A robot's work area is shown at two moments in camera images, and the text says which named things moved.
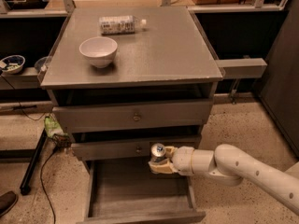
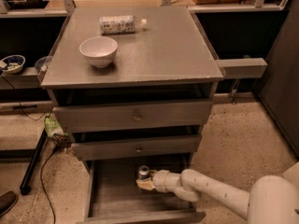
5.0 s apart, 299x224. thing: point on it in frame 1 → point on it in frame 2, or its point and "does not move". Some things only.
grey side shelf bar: (241, 68) does not move
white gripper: (182, 161) → (161, 180)
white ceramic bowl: (100, 50) does not move
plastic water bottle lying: (121, 25) does not move
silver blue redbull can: (158, 152) → (143, 172)
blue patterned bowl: (12, 63) does not move
